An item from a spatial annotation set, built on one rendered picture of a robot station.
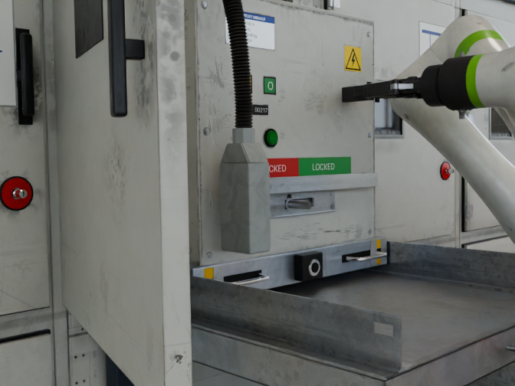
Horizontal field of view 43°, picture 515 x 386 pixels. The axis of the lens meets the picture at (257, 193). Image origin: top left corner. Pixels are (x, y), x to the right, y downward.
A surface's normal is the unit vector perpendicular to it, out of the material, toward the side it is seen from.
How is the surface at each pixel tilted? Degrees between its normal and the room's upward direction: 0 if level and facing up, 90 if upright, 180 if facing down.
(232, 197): 90
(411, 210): 90
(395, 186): 90
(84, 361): 90
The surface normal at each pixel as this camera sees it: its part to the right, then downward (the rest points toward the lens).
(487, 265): -0.72, 0.05
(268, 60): 0.69, 0.03
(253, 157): 0.59, -0.47
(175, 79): 0.44, 0.04
